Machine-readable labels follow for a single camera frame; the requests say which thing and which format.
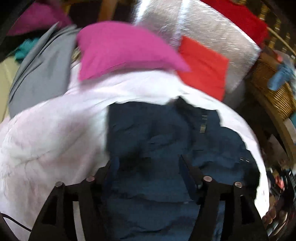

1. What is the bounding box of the small red cushion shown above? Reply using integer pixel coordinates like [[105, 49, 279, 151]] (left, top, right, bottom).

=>
[[178, 36, 229, 101]]

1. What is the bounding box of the wicker basket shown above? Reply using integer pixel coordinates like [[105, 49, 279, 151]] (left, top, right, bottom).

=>
[[250, 56, 295, 120]]

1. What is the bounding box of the maroon fleece garment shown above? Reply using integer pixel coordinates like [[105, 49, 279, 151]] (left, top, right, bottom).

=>
[[7, 1, 72, 36]]

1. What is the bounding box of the blue cloth in basket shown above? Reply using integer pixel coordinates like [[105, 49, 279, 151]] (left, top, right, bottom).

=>
[[267, 63, 295, 91]]

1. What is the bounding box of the teal cloth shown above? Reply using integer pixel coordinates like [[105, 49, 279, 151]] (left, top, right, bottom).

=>
[[13, 38, 39, 63]]

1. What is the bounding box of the magenta pillow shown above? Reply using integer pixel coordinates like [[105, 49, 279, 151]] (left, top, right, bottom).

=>
[[77, 21, 190, 81]]

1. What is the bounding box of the silver foil insulation mat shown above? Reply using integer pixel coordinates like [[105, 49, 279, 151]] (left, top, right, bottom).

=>
[[130, 0, 260, 94]]

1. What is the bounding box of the large red pillow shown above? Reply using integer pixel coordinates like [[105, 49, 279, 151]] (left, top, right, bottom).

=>
[[203, 0, 268, 46]]

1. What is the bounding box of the navy blue quilted jacket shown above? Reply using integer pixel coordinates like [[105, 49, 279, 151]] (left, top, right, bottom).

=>
[[107, 98, 260, 240]]

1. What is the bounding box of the pale pink bed blanket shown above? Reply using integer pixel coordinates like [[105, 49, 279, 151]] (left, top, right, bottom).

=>
[[1, 65, 269, 240]]

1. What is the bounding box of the grey cloth garment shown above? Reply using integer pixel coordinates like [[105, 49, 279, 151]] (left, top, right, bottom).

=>
[[8, 23, 80, 118]]

